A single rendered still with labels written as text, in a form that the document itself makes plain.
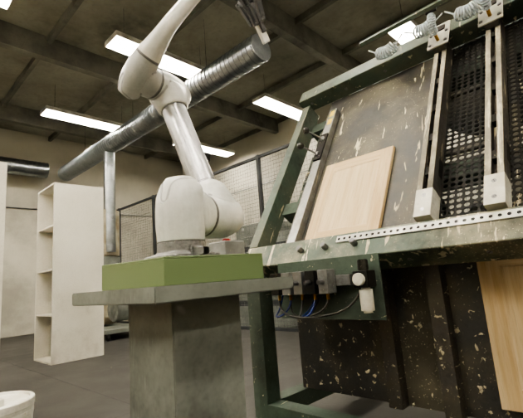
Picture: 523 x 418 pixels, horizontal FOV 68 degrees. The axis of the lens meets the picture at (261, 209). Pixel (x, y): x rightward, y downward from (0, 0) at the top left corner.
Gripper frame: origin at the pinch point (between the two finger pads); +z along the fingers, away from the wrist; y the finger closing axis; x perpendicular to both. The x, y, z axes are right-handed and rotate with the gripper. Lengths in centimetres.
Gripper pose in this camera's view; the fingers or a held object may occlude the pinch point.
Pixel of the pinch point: (262, 33)
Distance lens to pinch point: 159.4
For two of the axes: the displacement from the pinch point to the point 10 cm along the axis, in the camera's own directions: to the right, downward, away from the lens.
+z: 4.4, 8.3, 3.6
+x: -6.7, 5.6, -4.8
